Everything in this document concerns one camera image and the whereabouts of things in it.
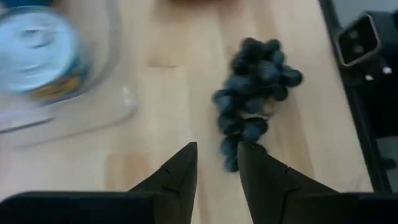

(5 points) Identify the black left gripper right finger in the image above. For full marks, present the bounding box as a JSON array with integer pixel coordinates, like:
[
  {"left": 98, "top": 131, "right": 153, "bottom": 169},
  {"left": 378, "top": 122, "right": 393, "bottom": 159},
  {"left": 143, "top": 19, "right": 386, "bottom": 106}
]
[{"left": 238, "top": 141, "right": 338, "bottom": 224}]

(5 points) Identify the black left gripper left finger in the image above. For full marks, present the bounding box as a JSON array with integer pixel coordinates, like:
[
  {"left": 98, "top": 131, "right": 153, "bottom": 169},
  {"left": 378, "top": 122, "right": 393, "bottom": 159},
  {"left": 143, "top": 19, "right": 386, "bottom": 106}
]
[{"left": 129, "top": 142, "right": 198, "bottom": 224}]

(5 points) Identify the black grape bunch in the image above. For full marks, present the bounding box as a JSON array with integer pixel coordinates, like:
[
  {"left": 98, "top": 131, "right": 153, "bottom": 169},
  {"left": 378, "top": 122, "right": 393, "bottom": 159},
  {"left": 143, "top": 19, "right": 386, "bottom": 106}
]
[{"left": 212, "top": 37, "right": 303, "bottom": 173}]

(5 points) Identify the tin can teal label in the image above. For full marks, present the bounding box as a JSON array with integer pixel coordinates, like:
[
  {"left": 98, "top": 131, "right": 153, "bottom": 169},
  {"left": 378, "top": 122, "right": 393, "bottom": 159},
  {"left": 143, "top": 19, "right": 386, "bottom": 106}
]
[{"left": 0, "top": 6, "right": 93, "bottom": 102}]

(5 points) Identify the tin can pink blue label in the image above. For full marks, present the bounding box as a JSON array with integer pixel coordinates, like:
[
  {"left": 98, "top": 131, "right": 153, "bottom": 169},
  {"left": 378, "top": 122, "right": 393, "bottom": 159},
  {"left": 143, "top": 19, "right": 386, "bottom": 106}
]
[{"left": 0, "top": 0, "right": 55, "bottom": 7}]

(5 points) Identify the clear plastic container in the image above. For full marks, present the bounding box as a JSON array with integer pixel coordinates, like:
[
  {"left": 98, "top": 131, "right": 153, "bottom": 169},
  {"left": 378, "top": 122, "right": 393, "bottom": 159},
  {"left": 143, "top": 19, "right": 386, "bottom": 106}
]
[{"left": 0, "top": 0, "right": 139, "bottom": 147}]

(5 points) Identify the black camera box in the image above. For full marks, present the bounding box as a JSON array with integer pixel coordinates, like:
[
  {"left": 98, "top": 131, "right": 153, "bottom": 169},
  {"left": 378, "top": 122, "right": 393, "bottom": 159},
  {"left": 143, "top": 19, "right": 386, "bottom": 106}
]
[{"left": 334, "top": 12, "right": 382, "bottom": 68}]

